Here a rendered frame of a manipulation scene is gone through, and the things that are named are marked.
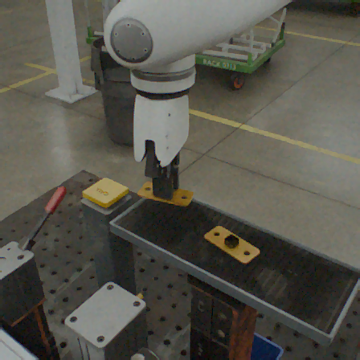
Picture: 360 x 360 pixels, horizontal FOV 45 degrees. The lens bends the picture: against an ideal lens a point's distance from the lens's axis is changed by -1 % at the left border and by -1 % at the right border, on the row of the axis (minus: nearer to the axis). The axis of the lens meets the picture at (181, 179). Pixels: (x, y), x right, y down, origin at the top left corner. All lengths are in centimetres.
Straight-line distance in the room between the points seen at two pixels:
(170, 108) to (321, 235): 207
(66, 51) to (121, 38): 360
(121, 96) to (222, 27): 267
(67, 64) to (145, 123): 354
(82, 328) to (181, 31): 42
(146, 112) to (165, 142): 5
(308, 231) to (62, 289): 164
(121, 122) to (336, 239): 167
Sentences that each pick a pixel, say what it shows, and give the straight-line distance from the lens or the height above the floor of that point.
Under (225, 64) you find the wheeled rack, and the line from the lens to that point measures 416.
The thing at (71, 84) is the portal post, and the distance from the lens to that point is 416.
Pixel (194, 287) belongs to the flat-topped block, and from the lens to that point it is 71.
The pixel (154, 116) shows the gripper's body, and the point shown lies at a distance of 56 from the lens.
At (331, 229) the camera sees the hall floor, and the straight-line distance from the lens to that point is 262.
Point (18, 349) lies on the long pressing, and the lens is 79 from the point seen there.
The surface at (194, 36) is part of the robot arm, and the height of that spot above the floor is 149.
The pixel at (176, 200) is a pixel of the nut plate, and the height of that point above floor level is 122.
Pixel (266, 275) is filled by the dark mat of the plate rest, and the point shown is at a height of 116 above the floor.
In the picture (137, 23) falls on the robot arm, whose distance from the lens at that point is 45.
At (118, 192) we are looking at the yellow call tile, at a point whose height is 116.
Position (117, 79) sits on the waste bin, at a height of 54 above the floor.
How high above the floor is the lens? 162
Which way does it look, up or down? 34 degrees down
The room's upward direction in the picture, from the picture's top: straight up
